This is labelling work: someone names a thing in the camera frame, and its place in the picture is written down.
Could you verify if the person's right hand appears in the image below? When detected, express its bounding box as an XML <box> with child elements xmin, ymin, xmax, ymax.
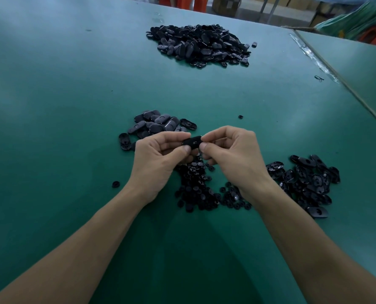
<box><xmin>199</xmin><ymin>125</ymin><xmax>278</xmax><ymax>203</ymax></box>

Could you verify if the person's right forearm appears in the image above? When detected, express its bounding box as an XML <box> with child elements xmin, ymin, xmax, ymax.
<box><xmin>254</xmin><ymin>183</ymin><xmax>376</xmax><ymax>304</ymax></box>

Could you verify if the pile of black oval shells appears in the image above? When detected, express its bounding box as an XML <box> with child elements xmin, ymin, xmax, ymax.
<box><xmin>267</xmin><ymin>154</ymin><xmax>341</xmax><ymax>219</ymax></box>

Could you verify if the small open cardboard box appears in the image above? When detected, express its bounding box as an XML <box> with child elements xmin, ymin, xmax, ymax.
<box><xmin>213</xmin><ymin>0</ymin><xmax>241</xmax><ymax>16</ymax></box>

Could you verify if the person's left hand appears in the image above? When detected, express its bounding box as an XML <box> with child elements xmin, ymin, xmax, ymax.
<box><xmin>126</xmin><ymin>131</ymin><xmax>194</xmax><ymax>206</ymax></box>

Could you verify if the pile of small black buttons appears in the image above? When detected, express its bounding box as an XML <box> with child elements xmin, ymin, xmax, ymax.
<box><xmin>174</xmin><ymin>155</ymin><xmax>252</xmax><ymax>213</ymax></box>

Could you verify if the green striped bag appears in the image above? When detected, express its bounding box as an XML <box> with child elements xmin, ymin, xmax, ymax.
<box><xmin>315</xmin><ymin>0</ymin><xmax>376</xmax><ymax>38</ymax></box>

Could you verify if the person's left forearm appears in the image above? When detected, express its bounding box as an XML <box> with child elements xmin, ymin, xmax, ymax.
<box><xmin>0</xmin><ymin>187</ymin><xmax>147</xmax><ymax>304</ymax></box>

